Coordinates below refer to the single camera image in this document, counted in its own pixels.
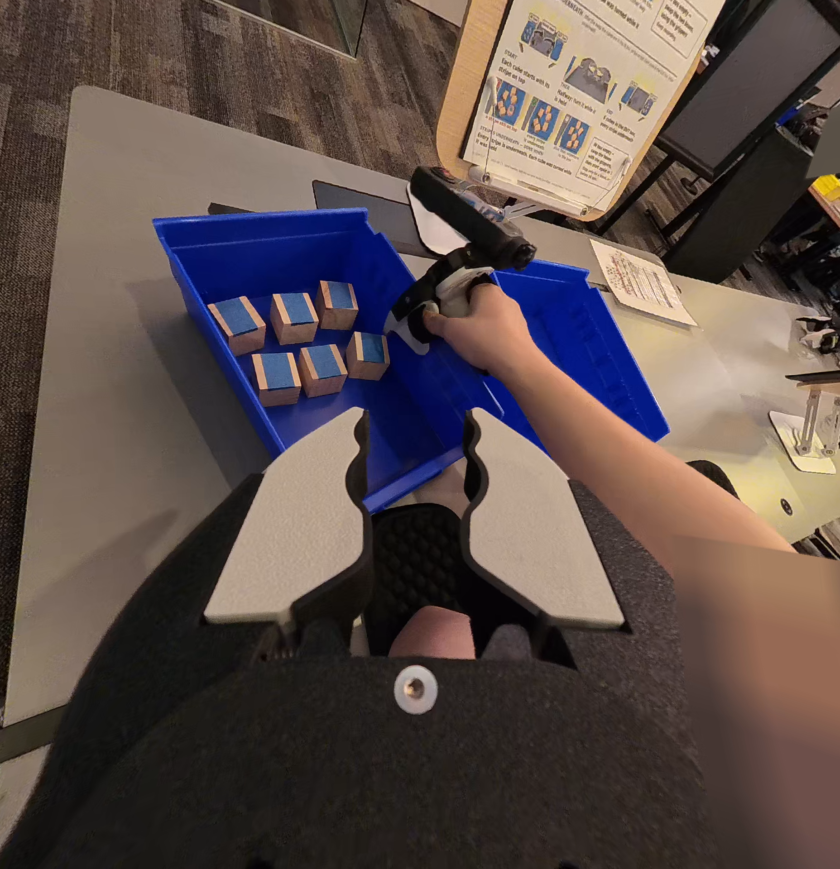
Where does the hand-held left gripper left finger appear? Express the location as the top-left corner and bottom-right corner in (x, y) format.
(202, 406), (374, 640)

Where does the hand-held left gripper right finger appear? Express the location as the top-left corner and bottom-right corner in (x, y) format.
(459, 407), (627, 645)

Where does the group of taped wooden cubes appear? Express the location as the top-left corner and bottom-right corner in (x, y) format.
(207, 280), (391, 408)

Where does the blue plastic bin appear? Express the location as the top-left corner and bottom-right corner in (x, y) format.
(484, 258), (671, 454)
(153, 207), (509, 515)

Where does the person's right hand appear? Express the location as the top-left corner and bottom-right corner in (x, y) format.
(422, 280), (533, 376)

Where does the wooden board stand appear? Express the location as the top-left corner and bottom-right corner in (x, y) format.
(406, 0), (707, 258)

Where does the person's leg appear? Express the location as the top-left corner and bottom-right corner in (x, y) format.
(389, 606), (476, 659)

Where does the illustrated instruction sheet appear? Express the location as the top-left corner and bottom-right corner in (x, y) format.
(462, 0), (728, 213)

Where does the printed paper sheet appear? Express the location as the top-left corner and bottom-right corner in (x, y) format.
(588, 238), (698, 328)

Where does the black cabinet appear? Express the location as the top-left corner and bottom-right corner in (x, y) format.
(664, 125), (835, 285)

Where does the dark partition panel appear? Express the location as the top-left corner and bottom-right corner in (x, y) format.
(654, 0), (840, 181)

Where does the black and white tool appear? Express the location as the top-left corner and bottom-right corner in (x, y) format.
(795, 314), (840, 355)

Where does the yellow bin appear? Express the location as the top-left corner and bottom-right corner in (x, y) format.
(809, 174), (840, 235)

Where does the dark table cable panel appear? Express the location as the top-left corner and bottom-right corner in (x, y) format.
(208, 178), (434, 258)

